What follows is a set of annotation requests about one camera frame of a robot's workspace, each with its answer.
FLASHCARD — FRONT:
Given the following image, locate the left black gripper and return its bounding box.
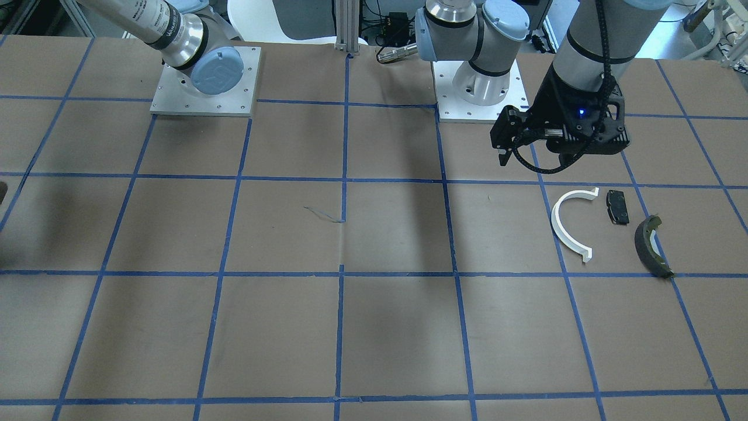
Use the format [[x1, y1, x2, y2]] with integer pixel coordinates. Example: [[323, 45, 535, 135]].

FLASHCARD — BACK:
[[490, 66, 631, 167]]

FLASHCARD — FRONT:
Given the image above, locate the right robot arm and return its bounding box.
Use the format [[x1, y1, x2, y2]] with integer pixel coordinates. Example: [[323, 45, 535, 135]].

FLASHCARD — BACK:
[[80, 1, 244, 95]]

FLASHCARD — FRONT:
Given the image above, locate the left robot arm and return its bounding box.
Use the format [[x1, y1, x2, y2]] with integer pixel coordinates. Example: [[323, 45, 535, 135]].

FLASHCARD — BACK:
[[415, 1, 670, 175]]

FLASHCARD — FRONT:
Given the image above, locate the black brake pad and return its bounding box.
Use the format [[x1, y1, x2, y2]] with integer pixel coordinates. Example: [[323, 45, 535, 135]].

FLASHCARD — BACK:
[[606, 189, 630, 226]]

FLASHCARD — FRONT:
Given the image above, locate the olive brake shoe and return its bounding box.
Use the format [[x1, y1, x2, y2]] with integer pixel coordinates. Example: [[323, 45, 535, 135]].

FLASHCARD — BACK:
[[634, 214, 675, 279]]

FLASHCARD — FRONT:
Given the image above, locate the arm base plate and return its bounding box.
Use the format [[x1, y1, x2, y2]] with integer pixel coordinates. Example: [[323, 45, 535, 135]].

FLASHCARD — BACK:
[[150, 46, 262, 118], [432, 61, 529, 125]]

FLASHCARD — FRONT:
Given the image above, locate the white plastic half ring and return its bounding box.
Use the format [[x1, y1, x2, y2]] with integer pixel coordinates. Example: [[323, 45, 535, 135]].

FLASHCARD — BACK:
[[551, 187, 600, 262]]

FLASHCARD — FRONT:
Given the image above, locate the aluminium frame post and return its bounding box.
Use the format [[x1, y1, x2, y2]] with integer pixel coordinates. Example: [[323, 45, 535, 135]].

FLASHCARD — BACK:
[[333, 0, 360, 56]]

